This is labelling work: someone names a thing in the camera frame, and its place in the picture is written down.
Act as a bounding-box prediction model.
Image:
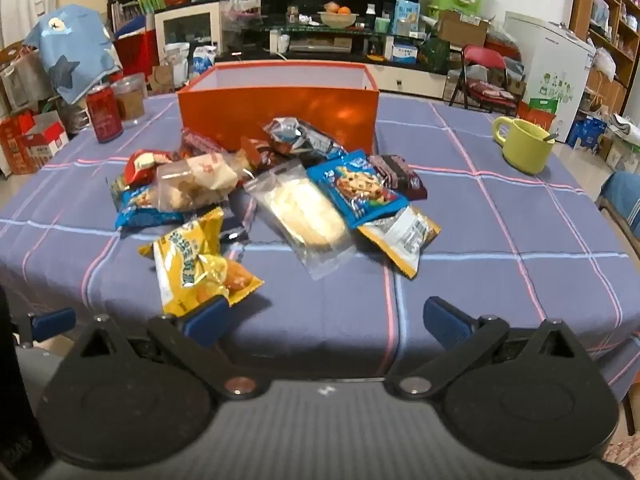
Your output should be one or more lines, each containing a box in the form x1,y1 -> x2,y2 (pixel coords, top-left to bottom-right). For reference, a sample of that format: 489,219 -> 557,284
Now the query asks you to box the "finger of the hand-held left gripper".
27,308 -> 77,338

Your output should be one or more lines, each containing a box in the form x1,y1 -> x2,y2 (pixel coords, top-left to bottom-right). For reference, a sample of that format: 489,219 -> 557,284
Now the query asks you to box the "clear plastic jar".
111,74 -> 147,128

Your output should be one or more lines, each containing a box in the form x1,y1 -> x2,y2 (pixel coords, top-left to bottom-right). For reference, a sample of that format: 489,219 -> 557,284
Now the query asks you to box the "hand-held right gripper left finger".
75,296 -> 271,402

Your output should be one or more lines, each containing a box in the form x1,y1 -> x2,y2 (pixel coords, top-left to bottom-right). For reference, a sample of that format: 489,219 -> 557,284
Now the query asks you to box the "blue fabric chair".
596,171 -> 640,237

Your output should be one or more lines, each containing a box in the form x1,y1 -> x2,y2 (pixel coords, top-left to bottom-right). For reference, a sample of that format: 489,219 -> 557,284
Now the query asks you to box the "orange-brown snack packet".
239,136 -> 283,173

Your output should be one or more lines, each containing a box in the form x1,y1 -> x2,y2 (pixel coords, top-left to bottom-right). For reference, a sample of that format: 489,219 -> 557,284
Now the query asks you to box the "yellow snack packet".
139,206 -> 265,317

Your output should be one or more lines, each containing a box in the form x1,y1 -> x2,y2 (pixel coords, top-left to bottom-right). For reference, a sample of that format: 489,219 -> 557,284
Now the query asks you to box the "dark green bag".
420,37 -> 451,75

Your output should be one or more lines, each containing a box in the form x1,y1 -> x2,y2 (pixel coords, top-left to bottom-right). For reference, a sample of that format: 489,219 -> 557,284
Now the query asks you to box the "blue cookie packet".
306,150 -> 411,231

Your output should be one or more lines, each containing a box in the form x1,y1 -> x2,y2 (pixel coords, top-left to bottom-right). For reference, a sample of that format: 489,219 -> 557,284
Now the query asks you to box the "blue shark plush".
22,4 -> 123,106

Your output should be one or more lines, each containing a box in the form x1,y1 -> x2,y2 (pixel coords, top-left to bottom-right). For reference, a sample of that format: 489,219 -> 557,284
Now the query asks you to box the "red cracker snack packet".
124,149 -> 182,186

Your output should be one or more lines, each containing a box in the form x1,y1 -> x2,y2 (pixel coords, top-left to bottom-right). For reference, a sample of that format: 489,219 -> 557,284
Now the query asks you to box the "blue milk carton box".
394,0 -> 421,37

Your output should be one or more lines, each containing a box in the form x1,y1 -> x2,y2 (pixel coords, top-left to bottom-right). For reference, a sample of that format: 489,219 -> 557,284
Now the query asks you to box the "yellow-green mug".
492,116 -> 557,176

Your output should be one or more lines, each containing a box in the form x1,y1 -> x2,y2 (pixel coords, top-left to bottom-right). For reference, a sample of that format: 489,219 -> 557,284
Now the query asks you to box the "clear white bread packet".
244,162 -> 357,281

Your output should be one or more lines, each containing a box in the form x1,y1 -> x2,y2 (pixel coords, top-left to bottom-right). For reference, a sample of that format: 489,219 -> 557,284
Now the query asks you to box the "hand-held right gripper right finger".
385,296 -> 581,401

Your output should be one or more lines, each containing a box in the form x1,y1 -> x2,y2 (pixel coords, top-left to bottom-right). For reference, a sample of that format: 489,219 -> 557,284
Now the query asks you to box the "blue cracker snack packet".
116,185 -> 187,232

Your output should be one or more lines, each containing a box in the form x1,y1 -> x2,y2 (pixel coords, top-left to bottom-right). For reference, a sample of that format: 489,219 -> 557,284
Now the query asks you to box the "fruit bowl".
318,11 -> 358,29

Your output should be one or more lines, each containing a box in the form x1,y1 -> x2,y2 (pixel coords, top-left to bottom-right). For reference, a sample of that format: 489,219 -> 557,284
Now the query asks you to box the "dark brown chocolate packet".
367,154 -> 429,201

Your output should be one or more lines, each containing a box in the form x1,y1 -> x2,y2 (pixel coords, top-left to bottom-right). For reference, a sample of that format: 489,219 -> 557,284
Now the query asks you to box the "navy snack packet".
220,205 -> 257,245

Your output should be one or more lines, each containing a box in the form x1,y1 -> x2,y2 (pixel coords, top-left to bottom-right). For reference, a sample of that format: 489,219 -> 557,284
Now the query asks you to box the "orange cardboard box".
177,62 -> 379,156

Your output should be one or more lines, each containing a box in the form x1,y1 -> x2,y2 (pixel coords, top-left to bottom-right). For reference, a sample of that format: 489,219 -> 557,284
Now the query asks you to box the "red soda can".
86,85 -> 124,143

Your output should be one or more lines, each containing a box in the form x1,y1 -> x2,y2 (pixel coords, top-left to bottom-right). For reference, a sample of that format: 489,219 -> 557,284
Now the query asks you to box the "white and blue bag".
192,46 -> 217,78

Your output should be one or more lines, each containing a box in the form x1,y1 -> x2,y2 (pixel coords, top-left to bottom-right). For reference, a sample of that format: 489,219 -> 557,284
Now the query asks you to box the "wooden shelf unit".
570,0 -> 640,117

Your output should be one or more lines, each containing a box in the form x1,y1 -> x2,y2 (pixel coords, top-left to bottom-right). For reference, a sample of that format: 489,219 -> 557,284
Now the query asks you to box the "brown cardboard box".
436,10 -> 492,48

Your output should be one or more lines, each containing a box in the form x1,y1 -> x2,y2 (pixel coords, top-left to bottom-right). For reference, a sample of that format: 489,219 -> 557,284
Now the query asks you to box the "beige snack packet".
357,204 -> 442,280

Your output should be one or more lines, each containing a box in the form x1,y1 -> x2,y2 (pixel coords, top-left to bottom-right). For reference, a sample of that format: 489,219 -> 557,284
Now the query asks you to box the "white television stand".
217,27 -> 451,100

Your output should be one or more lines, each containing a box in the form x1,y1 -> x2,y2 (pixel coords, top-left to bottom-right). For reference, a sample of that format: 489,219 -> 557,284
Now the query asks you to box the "red and white carton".
0,109 -> 70,176

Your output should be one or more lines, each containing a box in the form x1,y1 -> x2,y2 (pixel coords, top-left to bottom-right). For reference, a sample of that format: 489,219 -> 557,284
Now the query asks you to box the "silver foil snack packet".
263,116 -> 349,160

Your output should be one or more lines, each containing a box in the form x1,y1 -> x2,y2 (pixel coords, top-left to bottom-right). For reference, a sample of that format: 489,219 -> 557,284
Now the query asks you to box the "clear red dates packet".
179,127 -> 228,158

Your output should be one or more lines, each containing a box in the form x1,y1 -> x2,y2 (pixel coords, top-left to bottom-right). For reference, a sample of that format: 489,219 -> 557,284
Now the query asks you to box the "white glass-door cabinet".
154,1 -> 223,67

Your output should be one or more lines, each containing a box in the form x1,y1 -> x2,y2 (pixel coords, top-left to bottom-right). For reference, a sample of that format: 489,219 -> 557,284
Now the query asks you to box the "clear pastry packet red trim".
156,152 -> 240,212

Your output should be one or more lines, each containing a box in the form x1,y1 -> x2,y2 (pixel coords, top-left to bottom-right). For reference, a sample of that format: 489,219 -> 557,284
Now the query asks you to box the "red folding chair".
448,44 -> 527,113

